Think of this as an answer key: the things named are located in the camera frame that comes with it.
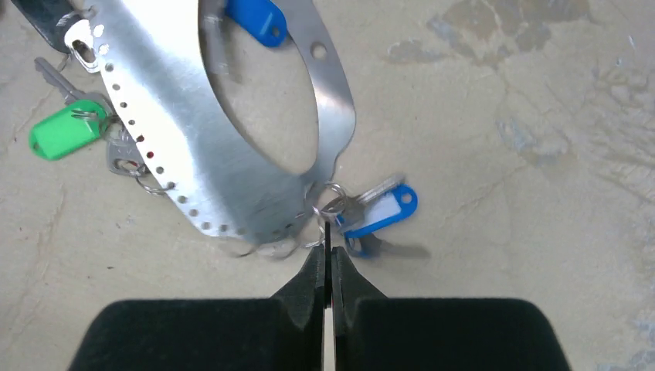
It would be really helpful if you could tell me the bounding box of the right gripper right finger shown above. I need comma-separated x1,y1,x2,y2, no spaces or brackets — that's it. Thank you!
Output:
331,247,571,370

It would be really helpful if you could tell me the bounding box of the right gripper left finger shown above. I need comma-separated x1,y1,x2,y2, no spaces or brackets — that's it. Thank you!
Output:
70,247,327,370

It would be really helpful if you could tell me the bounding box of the blue tagged key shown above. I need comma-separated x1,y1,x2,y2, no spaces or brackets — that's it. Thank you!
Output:
225,0,287,48
321,173,419,239

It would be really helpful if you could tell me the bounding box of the red tagged key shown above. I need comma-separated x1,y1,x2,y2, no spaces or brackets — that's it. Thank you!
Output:
106,126,150,177

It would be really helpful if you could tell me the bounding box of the green tagged key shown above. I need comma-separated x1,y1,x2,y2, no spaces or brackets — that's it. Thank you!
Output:
28,57,115,161

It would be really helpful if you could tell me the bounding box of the black tagged key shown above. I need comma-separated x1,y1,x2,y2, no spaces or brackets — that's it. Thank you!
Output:
12,0,82,54

